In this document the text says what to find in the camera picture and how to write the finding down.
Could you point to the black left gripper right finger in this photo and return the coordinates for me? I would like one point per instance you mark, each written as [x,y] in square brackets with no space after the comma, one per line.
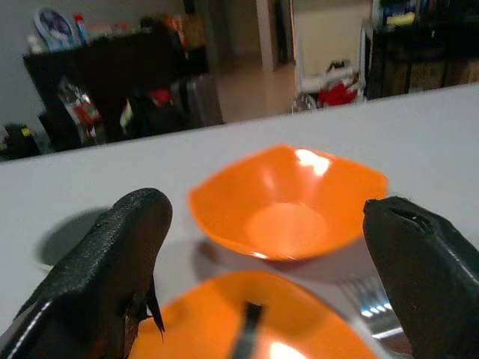
[419,261]

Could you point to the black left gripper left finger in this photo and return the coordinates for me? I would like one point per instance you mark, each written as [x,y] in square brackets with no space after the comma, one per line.
[93,269]

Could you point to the silver metal fork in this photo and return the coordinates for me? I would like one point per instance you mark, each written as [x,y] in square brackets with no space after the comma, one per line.
[368,299]

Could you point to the orange plastic plate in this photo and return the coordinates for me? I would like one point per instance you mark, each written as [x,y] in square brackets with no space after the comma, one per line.
[209,321]

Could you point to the orange plastic bowl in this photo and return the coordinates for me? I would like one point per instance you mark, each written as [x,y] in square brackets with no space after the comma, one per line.
[288,209]

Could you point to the black bag with yellow tag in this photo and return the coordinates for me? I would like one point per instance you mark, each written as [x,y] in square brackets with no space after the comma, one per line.
[16,142]

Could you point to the clear plastic bag with items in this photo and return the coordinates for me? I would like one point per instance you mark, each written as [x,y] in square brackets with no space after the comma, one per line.
[80,110]

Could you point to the dark wooden sideboard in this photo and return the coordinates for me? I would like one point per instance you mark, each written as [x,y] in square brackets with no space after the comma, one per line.
[112,78]

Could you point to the red and white bag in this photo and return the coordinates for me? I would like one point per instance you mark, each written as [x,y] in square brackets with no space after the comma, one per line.
[338,88]

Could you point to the grey suitcase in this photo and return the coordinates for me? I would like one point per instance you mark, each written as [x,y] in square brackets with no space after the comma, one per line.
[200,99]

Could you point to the dark bookshelf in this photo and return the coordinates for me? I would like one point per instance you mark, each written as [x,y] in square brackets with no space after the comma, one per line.
[423,52]

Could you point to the blue spray bottle red cap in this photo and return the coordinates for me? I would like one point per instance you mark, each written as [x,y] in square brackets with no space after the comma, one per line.
[81,29]

